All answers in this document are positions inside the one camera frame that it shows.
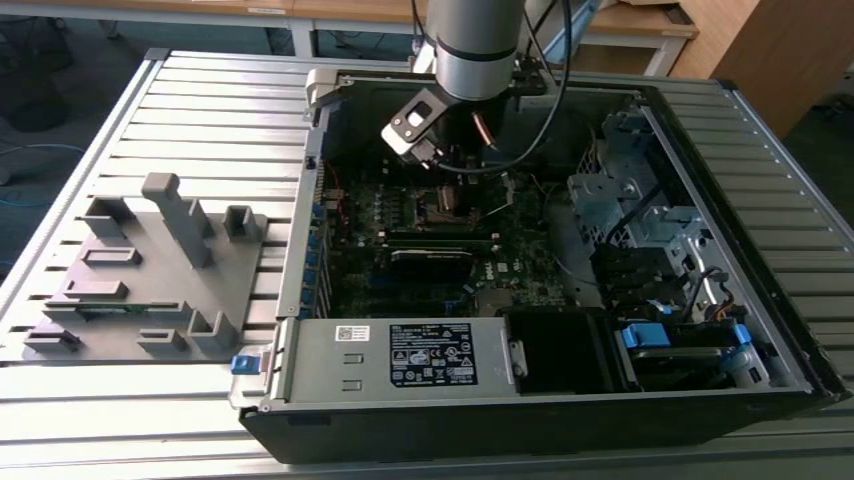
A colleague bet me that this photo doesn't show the CPU socket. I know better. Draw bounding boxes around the CPU socket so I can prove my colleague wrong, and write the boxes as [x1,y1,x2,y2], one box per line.
[407,185,488,232]

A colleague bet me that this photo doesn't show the black RAM slot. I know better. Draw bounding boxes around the black RAM slot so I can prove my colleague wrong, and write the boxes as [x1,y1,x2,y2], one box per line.
[387,239,496,247]
[387,233,500,241]
[387,228,494,236]
[389,244,501,252]

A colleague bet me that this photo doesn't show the silver drive cage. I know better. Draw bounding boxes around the silver drive cage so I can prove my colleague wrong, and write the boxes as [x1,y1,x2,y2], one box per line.
[565,107,720,311]

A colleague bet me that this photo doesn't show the green motherboard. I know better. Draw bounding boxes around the green motherboard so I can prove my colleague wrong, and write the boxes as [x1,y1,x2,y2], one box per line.
[318,158,606,320]

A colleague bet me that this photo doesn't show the chipset heatsink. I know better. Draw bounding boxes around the chipset heatsink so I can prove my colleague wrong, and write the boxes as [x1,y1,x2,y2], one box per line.
[476,287,517,315]

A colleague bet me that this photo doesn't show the black connector bundle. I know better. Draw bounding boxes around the black connector bundle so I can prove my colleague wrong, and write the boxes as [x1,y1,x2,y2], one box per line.
[590,243,676,321]

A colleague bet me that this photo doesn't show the blue disk carrier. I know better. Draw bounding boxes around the blue disk carrier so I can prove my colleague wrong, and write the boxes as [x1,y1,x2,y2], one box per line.
[618,321,756,362]

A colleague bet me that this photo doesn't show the grey power supply unit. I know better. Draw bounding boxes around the grey power supply unit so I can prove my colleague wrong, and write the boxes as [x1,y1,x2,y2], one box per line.
[283,314,530,404]

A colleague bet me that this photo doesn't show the wooden cabinet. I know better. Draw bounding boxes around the wooden cabinet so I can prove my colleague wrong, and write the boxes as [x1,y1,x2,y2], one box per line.
[669,0,854,144]

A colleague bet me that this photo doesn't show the grey parts rack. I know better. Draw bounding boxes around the grey parts rack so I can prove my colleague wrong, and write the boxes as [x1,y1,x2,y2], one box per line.
[19,172,273,363]

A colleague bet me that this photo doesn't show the black hard disk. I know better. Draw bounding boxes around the black hard disk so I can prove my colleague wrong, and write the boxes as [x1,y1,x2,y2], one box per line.
[630,347,729,392]

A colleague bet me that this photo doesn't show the black PC case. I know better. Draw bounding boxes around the black PC case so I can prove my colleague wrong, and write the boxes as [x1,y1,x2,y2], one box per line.
[226,67,854,466]

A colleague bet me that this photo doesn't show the green RAM stick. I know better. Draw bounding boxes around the green RAM stick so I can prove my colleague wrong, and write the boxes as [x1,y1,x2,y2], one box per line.
[74,303,154,318]

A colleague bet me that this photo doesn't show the black office chair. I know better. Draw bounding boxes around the black office chair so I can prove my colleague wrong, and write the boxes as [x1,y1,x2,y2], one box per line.
[0,14,77,135]

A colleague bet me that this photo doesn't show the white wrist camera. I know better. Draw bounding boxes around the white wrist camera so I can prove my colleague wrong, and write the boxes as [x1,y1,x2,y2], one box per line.
[379,89,457,171]

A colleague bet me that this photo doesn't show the thin grey wire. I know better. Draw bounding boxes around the thin grey wire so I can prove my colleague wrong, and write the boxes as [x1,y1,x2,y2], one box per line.
[538,180,602,291]

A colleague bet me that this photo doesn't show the black camera cable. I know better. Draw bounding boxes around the black camera cable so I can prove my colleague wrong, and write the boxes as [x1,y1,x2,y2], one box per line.
[433,0,577,176]

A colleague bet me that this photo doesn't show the grey case handle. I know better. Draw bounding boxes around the grey case handle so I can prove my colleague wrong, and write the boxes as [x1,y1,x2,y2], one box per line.
[305,68,343,110]

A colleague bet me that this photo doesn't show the thick black cable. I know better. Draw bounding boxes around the thick black cable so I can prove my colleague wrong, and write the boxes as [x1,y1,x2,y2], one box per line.
[602,183,666,249]

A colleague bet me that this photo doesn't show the wooden desk white frame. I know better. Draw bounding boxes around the wooden desk white frame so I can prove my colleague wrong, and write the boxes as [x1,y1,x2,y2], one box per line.
[293,0,701,77]
[0,0,315,59]

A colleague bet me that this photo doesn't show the coloured wire bundle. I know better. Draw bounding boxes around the coloured wire bundle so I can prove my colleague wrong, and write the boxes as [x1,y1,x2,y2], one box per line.
[706,295,748,325]

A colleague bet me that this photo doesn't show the blue floor cable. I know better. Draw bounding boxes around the blue floor cable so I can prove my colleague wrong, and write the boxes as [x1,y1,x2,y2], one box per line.
[0,142,90,207]

